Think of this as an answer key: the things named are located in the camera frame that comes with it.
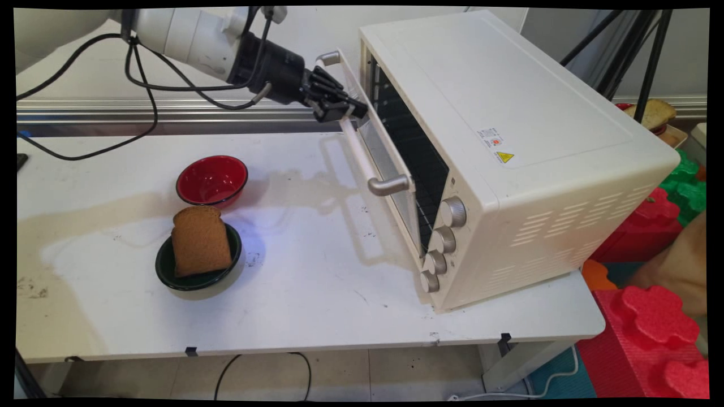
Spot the large red foam block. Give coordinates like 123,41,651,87
576,285,710,400

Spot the small red foam block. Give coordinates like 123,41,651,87
591,187,686,264

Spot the white floor cable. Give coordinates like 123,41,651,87
447,345,581,401

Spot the toy bread sandwich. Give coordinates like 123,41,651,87
624,98,677,131

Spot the dark green bowl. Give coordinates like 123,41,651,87
154,222,243,292

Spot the black tripod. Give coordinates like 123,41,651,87
560,8,674,123

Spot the aluminium rail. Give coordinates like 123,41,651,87
16,97,343,136

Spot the white table leg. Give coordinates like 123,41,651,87
480,338,575,394

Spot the beige tray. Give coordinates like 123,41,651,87
658,124,689,149

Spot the brown toast slice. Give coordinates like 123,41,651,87
170,205,234,278

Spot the green foam block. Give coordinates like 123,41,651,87
658,149,708,228

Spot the black floor cable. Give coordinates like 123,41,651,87
213,352,312,402

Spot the orange foam piece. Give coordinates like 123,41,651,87
581,258,619,292

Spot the blue floor mat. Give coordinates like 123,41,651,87
526,345,598,400

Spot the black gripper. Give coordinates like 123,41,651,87
227,31,369,123

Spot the cream toaster oven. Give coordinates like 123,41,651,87
359,10,682,313

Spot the red bowl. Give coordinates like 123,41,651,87
175,155,250,209

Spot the glass oven door with handle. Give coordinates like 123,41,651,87
316,49,432,256

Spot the tan brown object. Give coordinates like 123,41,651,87
628,210,708,318

